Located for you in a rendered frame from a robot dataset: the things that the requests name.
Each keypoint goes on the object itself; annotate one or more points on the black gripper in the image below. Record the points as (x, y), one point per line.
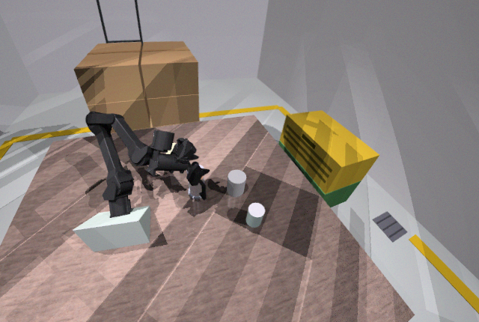
(194, 172)

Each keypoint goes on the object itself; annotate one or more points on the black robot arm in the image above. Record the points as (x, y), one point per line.
(119, 180)

